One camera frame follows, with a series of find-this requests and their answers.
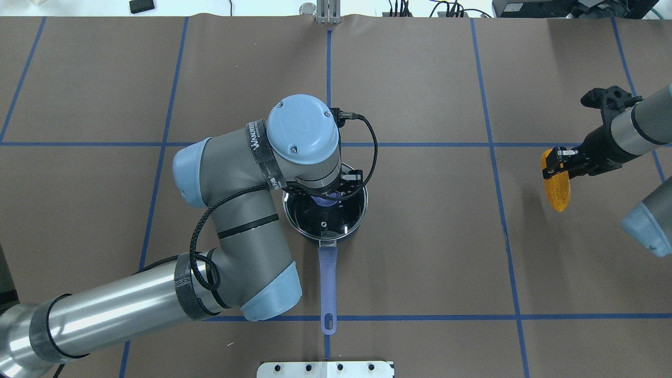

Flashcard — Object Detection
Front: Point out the glass pot lid blue knob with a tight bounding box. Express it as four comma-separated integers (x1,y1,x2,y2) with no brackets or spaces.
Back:
310,192,343,208

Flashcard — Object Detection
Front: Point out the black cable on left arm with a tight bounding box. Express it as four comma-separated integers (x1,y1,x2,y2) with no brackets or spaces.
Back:
189,108,379,292

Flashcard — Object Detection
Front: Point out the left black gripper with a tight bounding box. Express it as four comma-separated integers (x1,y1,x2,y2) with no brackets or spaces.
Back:
328,163,363,203

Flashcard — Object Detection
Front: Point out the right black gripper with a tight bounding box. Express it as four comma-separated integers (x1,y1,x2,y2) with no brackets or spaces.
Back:
544,86,643,180

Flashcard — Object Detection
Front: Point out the white camera stand column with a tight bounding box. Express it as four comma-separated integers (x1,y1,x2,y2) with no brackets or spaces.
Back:
256,361,395,377

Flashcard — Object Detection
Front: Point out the yellow corn cob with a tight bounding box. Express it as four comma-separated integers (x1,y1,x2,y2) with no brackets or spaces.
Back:
540,148,571,213

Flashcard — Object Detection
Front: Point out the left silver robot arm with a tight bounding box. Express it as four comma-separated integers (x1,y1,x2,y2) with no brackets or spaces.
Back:
2,94,373,377

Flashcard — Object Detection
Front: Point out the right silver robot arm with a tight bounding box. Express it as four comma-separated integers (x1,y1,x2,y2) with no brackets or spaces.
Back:
540,85,671,257

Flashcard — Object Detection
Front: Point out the aluminium frame post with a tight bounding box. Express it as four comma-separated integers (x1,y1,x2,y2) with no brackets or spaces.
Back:
315,0,342,25

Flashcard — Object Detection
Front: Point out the blue saucepan with handle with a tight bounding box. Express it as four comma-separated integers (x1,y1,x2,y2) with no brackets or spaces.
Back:
282,187,368,335

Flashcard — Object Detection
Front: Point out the small black square device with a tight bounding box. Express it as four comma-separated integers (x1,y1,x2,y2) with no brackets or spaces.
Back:
128,0,155,15

